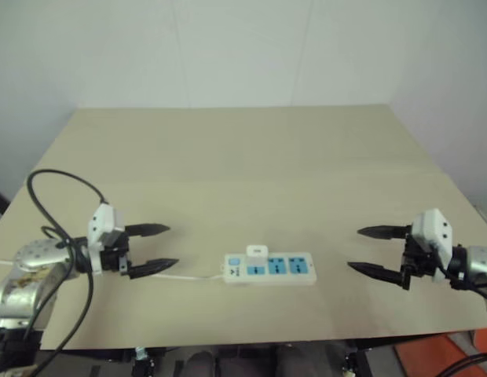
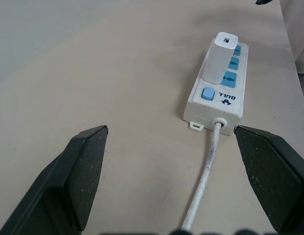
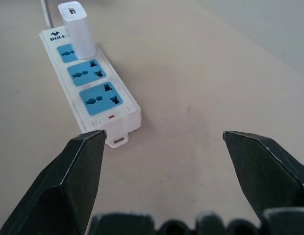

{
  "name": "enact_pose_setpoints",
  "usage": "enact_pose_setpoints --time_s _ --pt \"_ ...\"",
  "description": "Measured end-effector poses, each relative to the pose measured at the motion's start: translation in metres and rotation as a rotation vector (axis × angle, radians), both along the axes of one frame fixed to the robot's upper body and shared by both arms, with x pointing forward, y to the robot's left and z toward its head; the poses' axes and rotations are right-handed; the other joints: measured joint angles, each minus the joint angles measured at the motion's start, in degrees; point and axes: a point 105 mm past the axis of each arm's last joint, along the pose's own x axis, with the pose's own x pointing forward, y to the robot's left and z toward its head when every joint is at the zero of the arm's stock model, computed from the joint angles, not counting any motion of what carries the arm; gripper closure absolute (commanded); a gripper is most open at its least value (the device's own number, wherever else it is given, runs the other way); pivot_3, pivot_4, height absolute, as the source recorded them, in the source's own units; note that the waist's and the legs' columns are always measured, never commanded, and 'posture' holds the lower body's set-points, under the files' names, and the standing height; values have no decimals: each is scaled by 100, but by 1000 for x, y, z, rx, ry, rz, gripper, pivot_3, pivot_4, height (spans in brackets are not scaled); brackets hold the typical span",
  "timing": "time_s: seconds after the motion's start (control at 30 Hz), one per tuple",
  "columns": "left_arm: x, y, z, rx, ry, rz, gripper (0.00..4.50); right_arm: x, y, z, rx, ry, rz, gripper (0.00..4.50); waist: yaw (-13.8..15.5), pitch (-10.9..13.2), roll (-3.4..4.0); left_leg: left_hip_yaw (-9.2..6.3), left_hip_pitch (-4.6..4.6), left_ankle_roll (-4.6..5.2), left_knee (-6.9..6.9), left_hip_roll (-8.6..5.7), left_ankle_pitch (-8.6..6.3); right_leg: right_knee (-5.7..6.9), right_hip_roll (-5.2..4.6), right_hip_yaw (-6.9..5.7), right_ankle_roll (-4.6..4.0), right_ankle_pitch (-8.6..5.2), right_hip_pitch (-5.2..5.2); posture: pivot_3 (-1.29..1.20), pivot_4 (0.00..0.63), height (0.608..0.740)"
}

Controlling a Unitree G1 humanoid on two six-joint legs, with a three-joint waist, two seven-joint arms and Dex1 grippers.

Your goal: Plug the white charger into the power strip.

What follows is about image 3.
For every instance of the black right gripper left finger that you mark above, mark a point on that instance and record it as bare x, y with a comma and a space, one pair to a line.
68, 181

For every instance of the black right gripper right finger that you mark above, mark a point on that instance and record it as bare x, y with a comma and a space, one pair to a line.
262, 171

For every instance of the white USB charger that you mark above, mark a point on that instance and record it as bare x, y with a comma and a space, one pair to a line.
77, 31

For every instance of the white power strip blue sockets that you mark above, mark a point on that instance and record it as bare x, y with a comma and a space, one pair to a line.
93, 90

